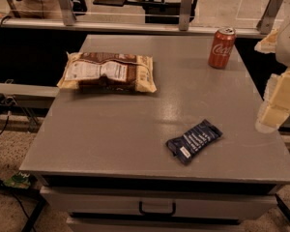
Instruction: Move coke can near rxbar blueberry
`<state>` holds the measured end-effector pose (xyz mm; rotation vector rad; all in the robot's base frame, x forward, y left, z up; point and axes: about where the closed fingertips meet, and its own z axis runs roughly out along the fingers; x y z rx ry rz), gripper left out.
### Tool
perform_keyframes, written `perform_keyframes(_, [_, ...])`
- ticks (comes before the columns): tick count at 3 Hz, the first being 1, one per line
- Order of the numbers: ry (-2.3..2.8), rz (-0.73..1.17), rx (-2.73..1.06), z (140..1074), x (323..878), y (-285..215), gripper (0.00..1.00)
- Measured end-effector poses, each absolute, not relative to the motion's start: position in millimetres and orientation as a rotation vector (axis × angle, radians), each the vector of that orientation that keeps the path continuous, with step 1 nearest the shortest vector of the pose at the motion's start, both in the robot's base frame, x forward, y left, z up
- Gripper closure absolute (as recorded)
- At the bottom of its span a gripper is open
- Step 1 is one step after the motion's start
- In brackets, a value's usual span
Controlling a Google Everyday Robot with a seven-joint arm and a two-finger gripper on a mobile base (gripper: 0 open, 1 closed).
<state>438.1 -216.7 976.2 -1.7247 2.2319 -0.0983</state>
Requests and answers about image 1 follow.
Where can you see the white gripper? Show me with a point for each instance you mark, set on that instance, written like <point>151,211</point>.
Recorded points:
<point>289,45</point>

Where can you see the dark blue rxbar wrapper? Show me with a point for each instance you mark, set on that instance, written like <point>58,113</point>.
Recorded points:
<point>190,143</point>

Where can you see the black tablet chair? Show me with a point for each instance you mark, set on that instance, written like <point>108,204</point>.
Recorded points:
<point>156,11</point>

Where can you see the grey lower drawer front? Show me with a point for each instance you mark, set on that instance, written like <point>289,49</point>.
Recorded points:
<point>114,225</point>

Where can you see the black drawer handle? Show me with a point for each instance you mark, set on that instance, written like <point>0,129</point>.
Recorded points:
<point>157,209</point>

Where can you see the green packet on floor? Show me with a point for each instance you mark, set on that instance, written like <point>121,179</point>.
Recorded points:
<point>18,181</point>

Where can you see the brown cream snack bag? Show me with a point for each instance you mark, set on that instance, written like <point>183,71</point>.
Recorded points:
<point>110,71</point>

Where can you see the grey top drawer front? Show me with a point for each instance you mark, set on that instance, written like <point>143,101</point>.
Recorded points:
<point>189,204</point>

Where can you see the red coke can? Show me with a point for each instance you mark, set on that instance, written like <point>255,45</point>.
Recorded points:
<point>222,46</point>

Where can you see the grey metal bracket left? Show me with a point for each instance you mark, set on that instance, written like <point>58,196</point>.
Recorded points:
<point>67,12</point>

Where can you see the grey metal bracket middle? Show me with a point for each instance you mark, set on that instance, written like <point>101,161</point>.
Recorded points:
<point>184,15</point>

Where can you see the grey drawer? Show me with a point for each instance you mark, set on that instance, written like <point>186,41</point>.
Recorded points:
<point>114,225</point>
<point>189,204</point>

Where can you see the grey metal bracket right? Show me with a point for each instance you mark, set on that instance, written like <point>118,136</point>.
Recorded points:
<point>266,23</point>

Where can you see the grey metal bracket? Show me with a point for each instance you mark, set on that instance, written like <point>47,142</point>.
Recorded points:
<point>184,15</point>
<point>67,12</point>
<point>266,23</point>

